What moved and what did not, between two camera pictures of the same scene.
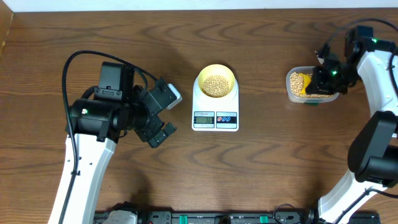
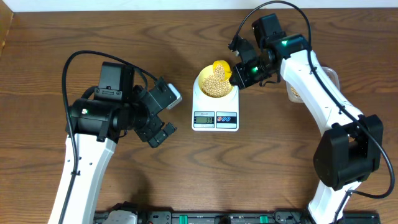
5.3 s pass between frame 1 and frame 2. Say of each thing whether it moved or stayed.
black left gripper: stayed
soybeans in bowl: stayed
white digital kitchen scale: stayed
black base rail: stayed
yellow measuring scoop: moved
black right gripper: moved
